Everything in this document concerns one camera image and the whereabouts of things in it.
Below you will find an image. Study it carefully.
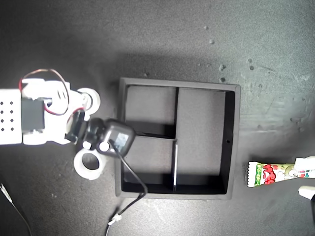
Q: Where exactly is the white tape roll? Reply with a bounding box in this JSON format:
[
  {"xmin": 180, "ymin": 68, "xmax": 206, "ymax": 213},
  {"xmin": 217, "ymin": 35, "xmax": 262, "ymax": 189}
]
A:
[
  {"xmin": 73, "ymin": 149, "xmax": 108, "ymax": 181},
  {"xmin": 78, "ymin": 88, "xmax": 101, "ymax": 117}
]

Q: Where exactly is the snack bar printed wrapper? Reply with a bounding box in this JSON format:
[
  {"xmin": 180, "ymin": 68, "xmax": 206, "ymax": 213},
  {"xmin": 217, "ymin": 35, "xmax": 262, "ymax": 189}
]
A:
[{"xmin": 245, "ymin": 160, "xmax": 315, "ymax": 189}]

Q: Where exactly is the black tray with wells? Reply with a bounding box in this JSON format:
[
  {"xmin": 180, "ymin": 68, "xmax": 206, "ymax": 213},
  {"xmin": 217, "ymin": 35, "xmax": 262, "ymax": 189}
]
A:
[{"xmin": 115, "ymin": 77, "xmax": 242, "ymax": 201}]

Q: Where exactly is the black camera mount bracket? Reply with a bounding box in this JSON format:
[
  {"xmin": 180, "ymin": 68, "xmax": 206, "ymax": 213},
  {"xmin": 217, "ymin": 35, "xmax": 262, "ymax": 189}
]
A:
[{"xmin": 73, "ymin": 117, "xmax": 112, "ymax": 155}]

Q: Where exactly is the red servo wire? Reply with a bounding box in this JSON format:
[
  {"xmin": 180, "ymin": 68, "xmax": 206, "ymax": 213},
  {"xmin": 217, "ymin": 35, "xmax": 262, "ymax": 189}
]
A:
[{"xmin": 19, "ymin": 68, "xmax": 86, "ymax": 116}]

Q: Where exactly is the black camera box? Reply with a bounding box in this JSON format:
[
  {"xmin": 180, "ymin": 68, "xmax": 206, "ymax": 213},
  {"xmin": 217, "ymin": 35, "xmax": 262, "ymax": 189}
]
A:
[{"xmin": 99, "ymin": 119, "xmax": 136, "ymax": 157}]

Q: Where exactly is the black camera cable white connector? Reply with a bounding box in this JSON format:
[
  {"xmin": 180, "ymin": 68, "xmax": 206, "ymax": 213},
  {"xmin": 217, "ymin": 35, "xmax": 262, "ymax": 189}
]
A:
[{"xmin": 106, "ymin": 139, "xmax": 149, "ymax": 236}]

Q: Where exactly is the thin black cable white plug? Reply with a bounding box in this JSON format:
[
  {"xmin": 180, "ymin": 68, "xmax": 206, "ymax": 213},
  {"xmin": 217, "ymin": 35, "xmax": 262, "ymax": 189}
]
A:
[{"xmin": 0, "ymin": 183, "xmax": 33, "ymax": 236}]

